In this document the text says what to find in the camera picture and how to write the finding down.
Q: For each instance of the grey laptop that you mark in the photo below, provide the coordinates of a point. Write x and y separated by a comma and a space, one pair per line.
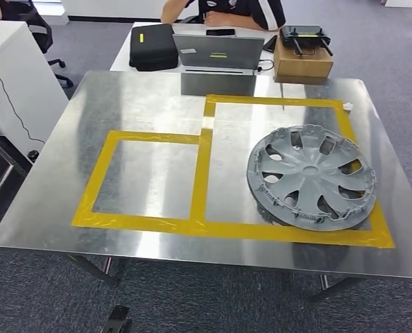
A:
239, 50

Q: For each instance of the black flat device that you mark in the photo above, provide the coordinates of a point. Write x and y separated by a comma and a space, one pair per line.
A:
270, 43

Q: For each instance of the white desk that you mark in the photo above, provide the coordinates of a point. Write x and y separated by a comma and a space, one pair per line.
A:
121, 60

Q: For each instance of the grey plastic wheel hubcap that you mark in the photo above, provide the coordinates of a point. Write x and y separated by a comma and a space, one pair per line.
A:
310, 170

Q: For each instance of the yellow tape on workbench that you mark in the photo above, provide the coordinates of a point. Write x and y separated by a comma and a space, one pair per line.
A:
200, 184

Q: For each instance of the black zip case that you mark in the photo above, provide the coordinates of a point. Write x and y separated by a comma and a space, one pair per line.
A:
153, 48

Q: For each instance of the black cylinder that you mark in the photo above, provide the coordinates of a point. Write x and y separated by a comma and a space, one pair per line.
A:
33, 155

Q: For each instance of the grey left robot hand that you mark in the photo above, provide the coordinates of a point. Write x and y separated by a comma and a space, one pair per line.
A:
117, 320

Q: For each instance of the black office chair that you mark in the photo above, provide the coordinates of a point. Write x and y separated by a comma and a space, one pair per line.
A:
41, 32

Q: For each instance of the black phone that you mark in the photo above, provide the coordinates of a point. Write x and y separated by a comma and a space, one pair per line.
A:
220, 32

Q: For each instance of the small white cap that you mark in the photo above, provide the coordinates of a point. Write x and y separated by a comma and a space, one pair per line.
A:
347, 106

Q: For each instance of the black router with antennas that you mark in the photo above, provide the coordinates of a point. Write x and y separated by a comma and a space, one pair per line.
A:
304, 33

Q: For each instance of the steel workbench table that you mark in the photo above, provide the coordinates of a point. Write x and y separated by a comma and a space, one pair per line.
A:
140, 105

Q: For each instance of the brown cardboard box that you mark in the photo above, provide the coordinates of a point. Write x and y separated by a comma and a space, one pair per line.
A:
303, 66

